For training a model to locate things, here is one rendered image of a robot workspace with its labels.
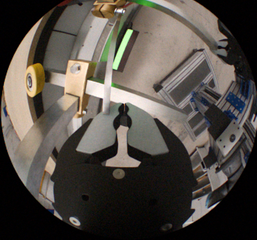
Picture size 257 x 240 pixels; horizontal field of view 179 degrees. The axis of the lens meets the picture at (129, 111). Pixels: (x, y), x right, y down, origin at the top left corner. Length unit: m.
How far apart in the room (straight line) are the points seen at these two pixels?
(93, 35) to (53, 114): 0.38
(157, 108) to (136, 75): 0.86
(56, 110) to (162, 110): 0.21
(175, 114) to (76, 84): 0.23
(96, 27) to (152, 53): 0.75
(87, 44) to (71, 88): 0.29
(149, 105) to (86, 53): 0.36
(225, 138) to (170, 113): 0.29
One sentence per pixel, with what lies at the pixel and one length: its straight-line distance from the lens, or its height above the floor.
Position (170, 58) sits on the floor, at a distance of 1.14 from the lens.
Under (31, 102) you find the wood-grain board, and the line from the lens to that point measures 0.33.
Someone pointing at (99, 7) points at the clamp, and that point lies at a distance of 0.21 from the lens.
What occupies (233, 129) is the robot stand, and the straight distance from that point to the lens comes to 0.44.
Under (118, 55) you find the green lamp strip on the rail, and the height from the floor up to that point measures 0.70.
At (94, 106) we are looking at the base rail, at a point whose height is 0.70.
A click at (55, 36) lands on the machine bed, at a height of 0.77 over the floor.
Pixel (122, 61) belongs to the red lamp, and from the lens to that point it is 0.32.
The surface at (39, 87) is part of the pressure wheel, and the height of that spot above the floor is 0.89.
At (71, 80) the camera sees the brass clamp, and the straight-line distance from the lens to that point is 0.20.
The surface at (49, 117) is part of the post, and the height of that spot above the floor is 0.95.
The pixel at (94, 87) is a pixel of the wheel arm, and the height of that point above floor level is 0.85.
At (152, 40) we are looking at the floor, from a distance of 1.09.
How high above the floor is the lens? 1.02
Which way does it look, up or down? 59 degrees down
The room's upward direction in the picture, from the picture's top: 178 degrees clockwise
